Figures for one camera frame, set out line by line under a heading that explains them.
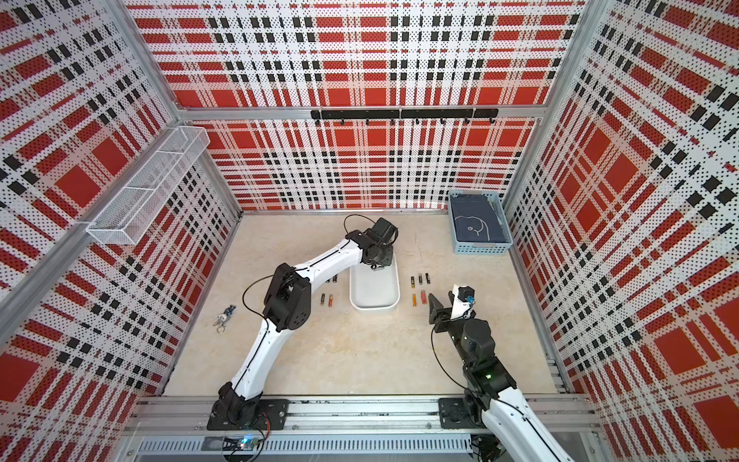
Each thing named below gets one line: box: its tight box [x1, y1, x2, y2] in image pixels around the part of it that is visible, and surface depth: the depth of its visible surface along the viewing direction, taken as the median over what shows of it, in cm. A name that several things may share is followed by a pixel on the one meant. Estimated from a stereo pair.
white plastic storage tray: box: [349, 252, 402, 311], surface depth 97 cm
